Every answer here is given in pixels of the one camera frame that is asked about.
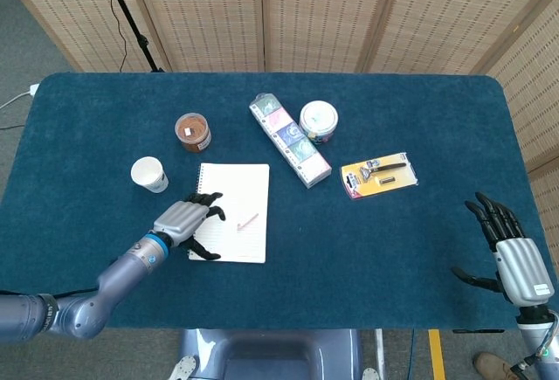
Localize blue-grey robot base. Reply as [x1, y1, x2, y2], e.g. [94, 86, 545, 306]
[179, 328, 363, 380]

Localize white power cable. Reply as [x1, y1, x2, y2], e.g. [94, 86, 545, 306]
[0, 90, 32, 110]

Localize thin black cable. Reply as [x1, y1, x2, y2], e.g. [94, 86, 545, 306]
[89, 0, 128, 72]

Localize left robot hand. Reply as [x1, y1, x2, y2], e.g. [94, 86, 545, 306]
[152, 191, 228, 262]

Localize white paper cup blue flower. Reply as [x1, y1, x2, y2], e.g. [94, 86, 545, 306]
[130, 155, 169, 194]

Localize white spiral notebook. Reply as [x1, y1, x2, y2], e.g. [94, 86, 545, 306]
[188, 162, 271, 265]

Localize pastel tissue multipack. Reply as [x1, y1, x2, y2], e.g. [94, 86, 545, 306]
[248, 93, 333, 190]

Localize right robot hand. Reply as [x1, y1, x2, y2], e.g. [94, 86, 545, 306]
[451, 191, 554, 307]

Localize black tripod stand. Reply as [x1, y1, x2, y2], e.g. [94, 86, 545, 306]
[96, 0, 166, 73]

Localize clear jar brown rubber bands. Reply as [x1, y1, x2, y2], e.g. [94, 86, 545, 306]
[174, 113, 213, 153]

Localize clear jar colourful binder clips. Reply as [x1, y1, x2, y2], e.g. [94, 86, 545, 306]
[299, 100, 341, 145]

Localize razor in yellow blister pack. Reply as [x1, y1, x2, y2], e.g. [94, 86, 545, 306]
[340, 151, 419, 202]

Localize white table leg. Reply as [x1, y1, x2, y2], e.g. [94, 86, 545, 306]
[374, 329, 386, 377]

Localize brown shoe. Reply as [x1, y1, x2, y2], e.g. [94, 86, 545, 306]
[473, 352, 525, 380]

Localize blue table cloth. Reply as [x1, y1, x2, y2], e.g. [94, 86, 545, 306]
[0, 72, 559, 331]

